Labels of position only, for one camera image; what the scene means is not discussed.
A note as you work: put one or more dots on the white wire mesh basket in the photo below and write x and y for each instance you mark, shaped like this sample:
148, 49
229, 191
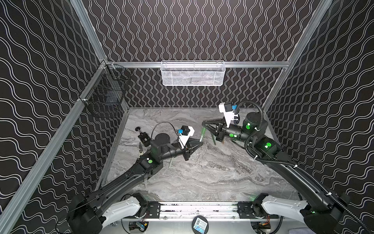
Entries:
192, 73

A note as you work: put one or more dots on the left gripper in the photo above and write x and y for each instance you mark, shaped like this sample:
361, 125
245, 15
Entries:
186, 149

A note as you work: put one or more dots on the grey cloth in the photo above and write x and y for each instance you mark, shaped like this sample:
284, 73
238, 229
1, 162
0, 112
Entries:
303, 231

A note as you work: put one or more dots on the small black clamp vise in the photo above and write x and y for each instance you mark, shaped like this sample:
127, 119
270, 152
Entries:
143, 137

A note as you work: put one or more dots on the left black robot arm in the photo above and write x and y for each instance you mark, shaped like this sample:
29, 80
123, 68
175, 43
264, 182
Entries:
91, 213

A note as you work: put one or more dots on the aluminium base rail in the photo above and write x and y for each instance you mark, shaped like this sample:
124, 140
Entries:
212, 211

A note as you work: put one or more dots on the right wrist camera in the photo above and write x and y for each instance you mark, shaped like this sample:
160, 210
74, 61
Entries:
230, 111

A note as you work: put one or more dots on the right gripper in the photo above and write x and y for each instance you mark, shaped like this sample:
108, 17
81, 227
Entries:
219, 130

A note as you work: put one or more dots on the yellow handled scissors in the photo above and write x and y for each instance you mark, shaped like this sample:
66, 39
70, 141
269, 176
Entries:
140, 149

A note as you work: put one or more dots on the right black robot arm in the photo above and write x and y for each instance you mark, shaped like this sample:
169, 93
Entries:
320, 209

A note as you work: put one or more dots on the black wire basket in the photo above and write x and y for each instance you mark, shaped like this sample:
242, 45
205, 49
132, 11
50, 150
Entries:
105, 99

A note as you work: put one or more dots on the round black labelled disc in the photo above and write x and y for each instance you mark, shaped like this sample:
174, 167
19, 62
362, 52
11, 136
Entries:
200, 225

